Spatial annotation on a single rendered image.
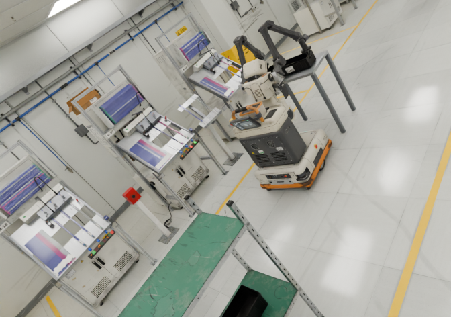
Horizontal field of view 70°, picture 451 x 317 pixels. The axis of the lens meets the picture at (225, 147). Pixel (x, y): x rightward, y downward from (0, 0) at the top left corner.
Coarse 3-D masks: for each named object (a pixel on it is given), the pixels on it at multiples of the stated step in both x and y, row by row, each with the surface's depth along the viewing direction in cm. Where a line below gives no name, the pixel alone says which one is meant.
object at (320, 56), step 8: (320, 56) 342; (328, 56) 346; (304, 72) 334; (312, 72) 321; (336, 72) 355; (288, 80) 343; (336, 80) 360; (288, 88) 403; (320, 88) 329; (344, 88) 363; (344, 96) 369; (296, 104) 414; (328, 104) 337; (352, 104) 372; (304, 112) 421; (304, 120) 425; (336, 120) 346; (344, 128) 352
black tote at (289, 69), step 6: (300, 54) 347; (312, 54) 337; (288, 60) 360; (294, 60) 356; (300, 60) 333; (306, 60) 329; (312, 60) 335; (270, 66) 378; (288, 66) 346; (294, 66) 342; (300, 66) 338; (306, 66) 334; (288, 72) 350; (294, 72) 346
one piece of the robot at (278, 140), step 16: (256, 112) 287; (272, 112) 296; (256, 128) 299; (272, 128) 288; (288, 128) 298; (256, 144) 315; (272, 144) 305; (288, 144) 294; (304, 144) 311; (256, 160) 332; (272, 160) 318; (288, 160) 306
